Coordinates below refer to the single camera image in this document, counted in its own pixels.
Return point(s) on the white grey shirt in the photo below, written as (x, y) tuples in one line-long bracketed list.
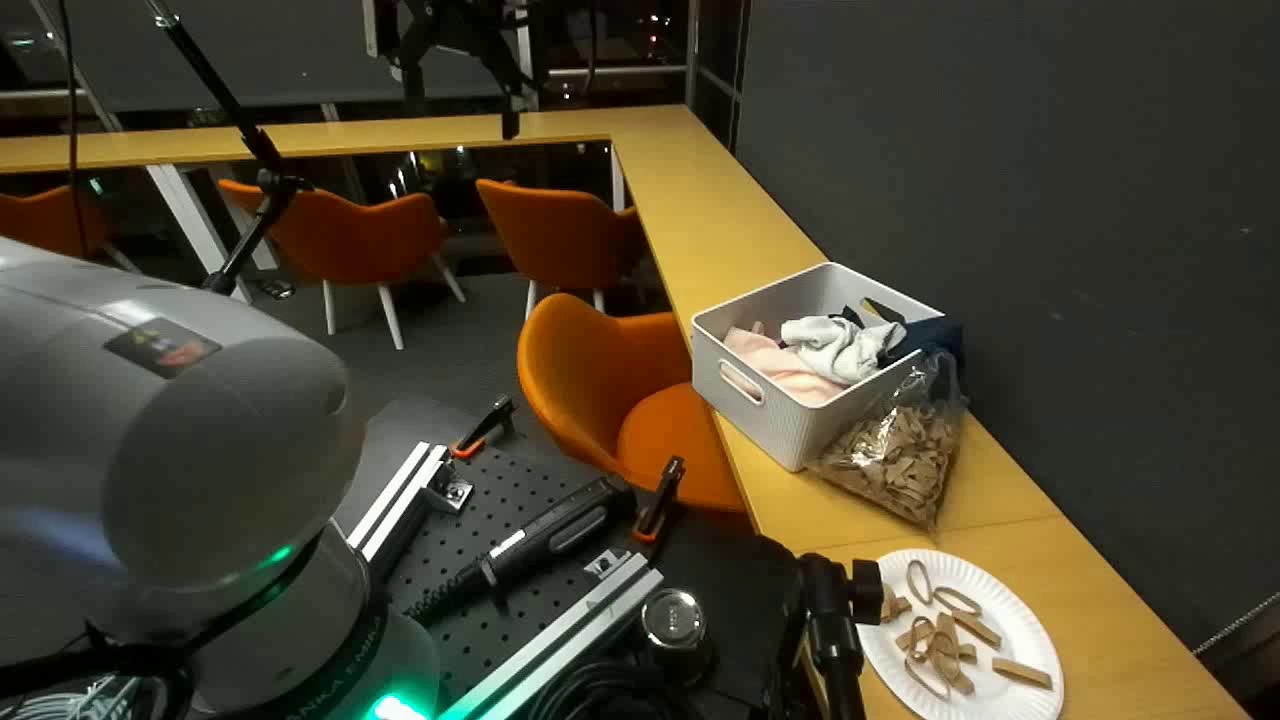
[(835, 347)]

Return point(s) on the clear bag of wooden clothespins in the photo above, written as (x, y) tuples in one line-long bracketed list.
[(892, 455)]

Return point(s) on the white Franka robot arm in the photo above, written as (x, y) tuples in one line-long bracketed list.
[(174, 441)]

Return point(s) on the orange chair white legs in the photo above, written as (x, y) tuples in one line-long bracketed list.
[(555, 232), (362, 232)]

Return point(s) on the short aluminium rail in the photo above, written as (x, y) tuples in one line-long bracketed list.
[(404, 494)]

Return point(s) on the white paper plate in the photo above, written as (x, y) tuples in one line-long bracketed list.
[(1024, 626)]

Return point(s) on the wooden clothespin piece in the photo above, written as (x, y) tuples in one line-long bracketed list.
[(1022, 672), (976, 631)]

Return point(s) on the tan rubber band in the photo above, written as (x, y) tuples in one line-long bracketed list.
[(957, 600), (920, 580)]

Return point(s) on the black background stand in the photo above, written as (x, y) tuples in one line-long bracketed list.
[(242, 120)]

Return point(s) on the black handheld tool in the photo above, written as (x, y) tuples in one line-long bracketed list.
[(544, 533)]

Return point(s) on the white plastic basket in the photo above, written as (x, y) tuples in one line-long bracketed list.
[(764, 422)]

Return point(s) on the black perforated breadboard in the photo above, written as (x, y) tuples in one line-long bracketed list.
[(522, 465)]

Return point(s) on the peach shirt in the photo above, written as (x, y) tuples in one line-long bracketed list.
[(781, 360)]

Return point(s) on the round metal cup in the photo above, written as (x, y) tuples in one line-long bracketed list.
[(674, 619)]

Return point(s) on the navy blue shirt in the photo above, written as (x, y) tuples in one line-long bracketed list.
[(913, 332)]

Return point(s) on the long aluminium rail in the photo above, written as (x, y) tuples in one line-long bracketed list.
[(560, 643)]

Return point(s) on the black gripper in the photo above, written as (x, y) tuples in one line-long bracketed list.
[(462, 25)]

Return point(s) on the orange chair with peach shirt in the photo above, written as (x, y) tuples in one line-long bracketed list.
[(603, 366)]

